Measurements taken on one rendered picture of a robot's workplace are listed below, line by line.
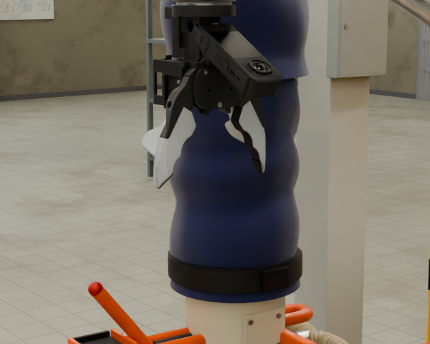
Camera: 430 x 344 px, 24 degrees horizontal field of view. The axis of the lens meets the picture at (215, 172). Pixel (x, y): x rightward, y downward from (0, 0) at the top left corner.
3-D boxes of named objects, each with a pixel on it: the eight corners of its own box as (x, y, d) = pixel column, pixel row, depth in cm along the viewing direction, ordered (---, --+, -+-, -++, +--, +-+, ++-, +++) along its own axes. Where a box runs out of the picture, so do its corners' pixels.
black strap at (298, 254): (251, 248, 183) (251, 227, 182) (332, 280, 164) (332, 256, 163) (143, 268, 171) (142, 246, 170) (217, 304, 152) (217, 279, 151)
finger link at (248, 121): (251, 151, 123) (216, 93, 118) (283, 158, 118) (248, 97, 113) (235, 168, 122) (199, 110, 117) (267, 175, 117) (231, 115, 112)
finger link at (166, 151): (134, 182, 113) (173, 112, 115) (164, 190, 108) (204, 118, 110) (115, 168, 111) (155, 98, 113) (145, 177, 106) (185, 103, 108)
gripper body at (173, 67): (204, 105, 119) (203, 3, 117) (249, 112, 113) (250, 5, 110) (151, 110, 115) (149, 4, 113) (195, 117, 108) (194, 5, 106)
